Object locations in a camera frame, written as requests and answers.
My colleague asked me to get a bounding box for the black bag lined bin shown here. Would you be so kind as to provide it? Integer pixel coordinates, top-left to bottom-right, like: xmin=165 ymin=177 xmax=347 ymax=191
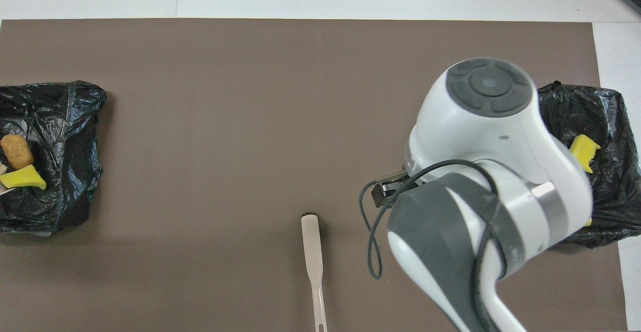
xmin=537 ymin=82 xmax=641 ymax=249
xmin=0 ymin=81 xmax=108 ymax=237

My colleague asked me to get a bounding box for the brown table mat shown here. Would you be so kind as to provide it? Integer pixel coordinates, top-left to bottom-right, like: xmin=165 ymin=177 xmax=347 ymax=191
xmin=0 ymin=19 xmax=629 ymax=332

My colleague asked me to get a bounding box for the beige hand brush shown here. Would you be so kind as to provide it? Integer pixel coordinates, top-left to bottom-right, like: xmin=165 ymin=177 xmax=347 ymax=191
xmin=300 ymin=214 xmax=329 ymax=332

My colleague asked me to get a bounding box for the yellow notched sponge piece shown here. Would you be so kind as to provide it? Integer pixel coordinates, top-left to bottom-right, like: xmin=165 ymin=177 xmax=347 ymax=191
xmin=570 ymin=134 xmax=601 ymax=174

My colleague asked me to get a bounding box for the small curved yellow sponge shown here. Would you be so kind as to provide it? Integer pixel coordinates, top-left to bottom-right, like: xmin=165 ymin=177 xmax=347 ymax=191
xmin=0 ymin=164 xmax=47 ymax=191

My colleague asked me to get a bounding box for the brown potato shaped foam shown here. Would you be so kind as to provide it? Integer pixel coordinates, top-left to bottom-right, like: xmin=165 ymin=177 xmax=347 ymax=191
xmin=0 ymin=134 xmax=35 ymax=170

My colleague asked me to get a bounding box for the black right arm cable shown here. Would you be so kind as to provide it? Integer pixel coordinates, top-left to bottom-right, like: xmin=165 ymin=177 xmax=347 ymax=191
xmin=358 ymin=159 xmax=501 ymax=332

